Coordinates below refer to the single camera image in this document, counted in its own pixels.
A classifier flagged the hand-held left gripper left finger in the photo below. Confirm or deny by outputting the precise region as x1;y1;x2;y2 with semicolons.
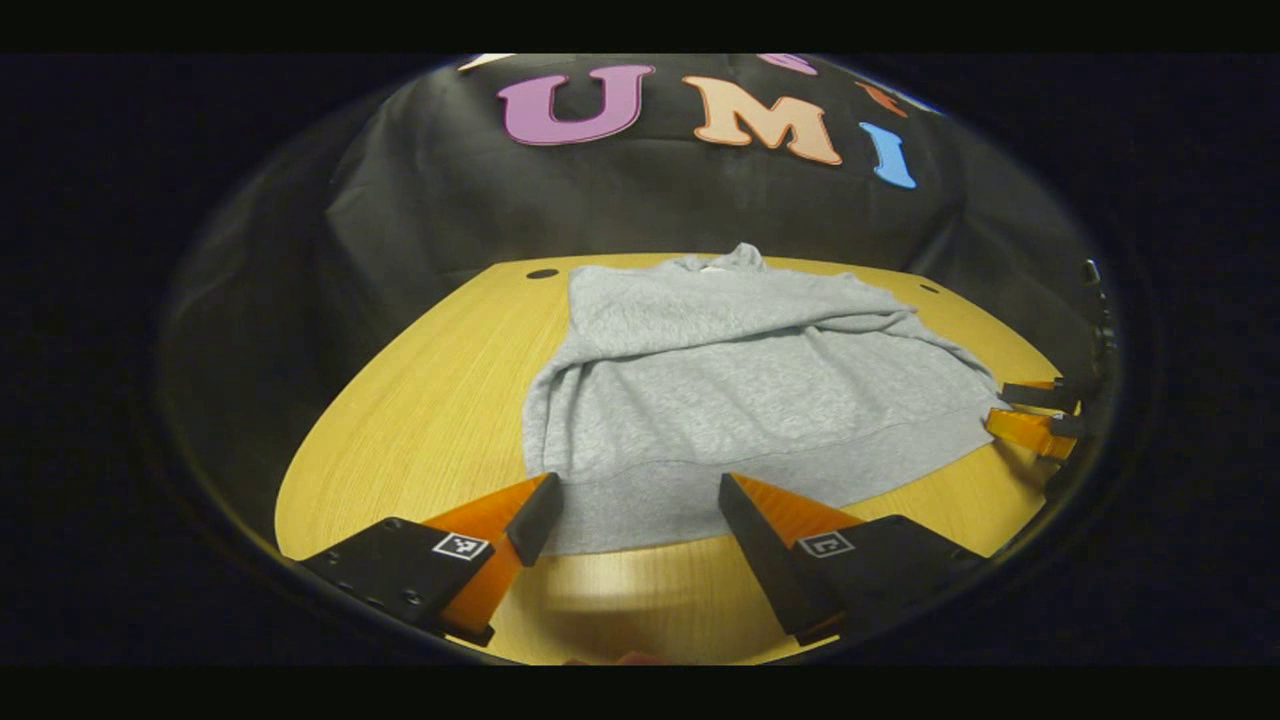
298;471;564;647

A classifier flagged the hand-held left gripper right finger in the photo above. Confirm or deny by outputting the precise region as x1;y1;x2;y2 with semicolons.
716;472;991;647

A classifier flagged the grey sweatshirt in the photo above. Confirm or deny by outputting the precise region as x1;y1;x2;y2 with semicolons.
521;242;1007;557

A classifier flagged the black backdrop cloth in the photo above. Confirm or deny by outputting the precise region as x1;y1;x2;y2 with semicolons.
160;53;1111;541

